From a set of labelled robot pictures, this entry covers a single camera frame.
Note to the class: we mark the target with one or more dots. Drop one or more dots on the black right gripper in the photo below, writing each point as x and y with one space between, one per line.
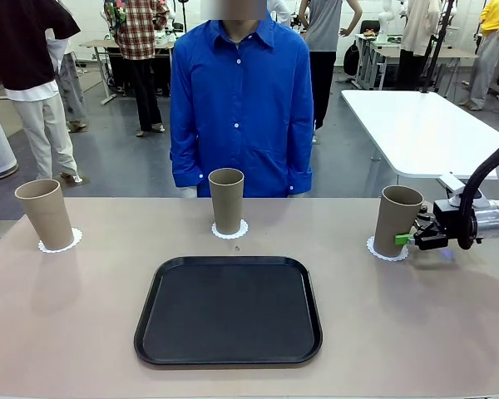
449 218

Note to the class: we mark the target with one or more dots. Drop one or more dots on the person in plaid shirt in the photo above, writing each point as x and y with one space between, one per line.
137 33

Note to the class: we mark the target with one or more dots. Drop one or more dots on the person dark top white trousers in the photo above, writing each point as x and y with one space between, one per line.
21 50

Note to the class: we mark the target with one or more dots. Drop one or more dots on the person in yellow top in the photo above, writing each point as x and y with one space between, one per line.
497 16

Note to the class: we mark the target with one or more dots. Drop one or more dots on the white lace paper coaster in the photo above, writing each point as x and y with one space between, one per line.
370 246
228 236
77 237

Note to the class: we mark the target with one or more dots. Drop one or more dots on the black bag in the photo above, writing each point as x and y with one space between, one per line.
351 60

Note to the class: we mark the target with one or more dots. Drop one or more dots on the black tripod stand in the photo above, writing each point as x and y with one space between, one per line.
434 54

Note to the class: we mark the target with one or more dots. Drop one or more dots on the white background desk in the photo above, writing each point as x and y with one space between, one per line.
382 45

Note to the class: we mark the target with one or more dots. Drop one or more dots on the person grey top black trousers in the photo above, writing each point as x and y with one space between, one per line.
322 25

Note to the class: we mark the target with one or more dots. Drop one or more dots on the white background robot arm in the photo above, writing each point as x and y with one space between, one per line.
384 21

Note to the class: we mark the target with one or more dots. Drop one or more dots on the grey background desk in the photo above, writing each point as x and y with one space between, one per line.
104 42

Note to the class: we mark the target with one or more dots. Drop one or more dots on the person in blue shirt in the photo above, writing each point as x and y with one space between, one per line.
241 104

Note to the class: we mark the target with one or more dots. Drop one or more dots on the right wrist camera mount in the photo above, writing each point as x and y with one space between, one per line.
451 183

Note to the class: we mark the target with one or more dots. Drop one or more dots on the large white table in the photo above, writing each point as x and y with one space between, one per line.
420 133

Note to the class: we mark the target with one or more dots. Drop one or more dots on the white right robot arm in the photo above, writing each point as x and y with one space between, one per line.
488 222

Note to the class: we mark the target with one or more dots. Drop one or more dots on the person in beige top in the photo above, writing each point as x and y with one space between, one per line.
418 29

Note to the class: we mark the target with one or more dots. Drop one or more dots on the black plastic serving tray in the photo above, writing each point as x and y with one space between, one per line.
216 316

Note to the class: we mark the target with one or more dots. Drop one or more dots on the tall brown paper cup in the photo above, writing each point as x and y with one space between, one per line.
226 203
45 216
395 220

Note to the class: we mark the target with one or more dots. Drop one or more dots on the person in grey trousers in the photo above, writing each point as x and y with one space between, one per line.
72 91

